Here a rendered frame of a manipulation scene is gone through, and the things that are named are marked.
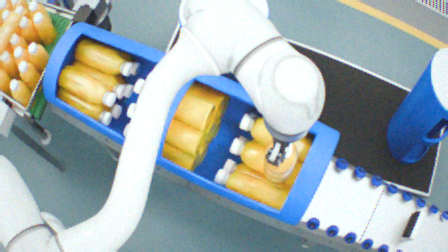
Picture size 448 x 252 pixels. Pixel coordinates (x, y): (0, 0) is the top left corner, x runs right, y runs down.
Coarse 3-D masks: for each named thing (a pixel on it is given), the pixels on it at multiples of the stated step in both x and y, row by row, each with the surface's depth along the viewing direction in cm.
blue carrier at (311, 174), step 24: (72, 48) 176; (120, 48) 181; (144, 48) 166; (48, 72) 163; (144, 72) 183; (48, 96) 168; (240, 96) 158; (120, 120) 182; (168, 120) 155; (240, 120) 179; (120, 144) 168; (216, 144) 181; (312, 144) 152; (336, 144) 154; (168, 168) 164; (216, 168) 177; (312, 168) 150; (216, 192) 162; (312, 192) 150; (288, 216) 156
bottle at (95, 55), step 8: (88, 40) 173; (80, 48) 171; (88, 48) 171; (96, 48) 171; (104, 48) 171; (80, 56) 172; (88, 56) 171; (96, 56) 170; (104, 56) 170; (112, 56) 170; (120, 56) 171; (88, 64) 173; (96, 64) 171; (104, 64) 170; (112, 64) 169; (120, 64) 170; (104, 72) 172; (112, 72) 171; (120, 72) 171
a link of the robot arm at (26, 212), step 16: (0, 160) 95; (0, 176) 91; (16, 176) 95; (0, 192) 90; (16, 192) 92; (0, 208) 88; (16, 208) 89; (32, 208) 93; (0, 224) 88; (16, 224) 88; (32, 224) 90; (48, 224) 126; (0, 240) 90
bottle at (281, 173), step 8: (272, 144) 132; (296, 152) 133; (264, 160) 137; (288, 160) 131; (296, 160) 135; (264, 168) 143; (272, 168) 134; (280, 168) 132; (288, 168) 133; (272, 176) 141; (280, 176) 139; (288, 176) 144
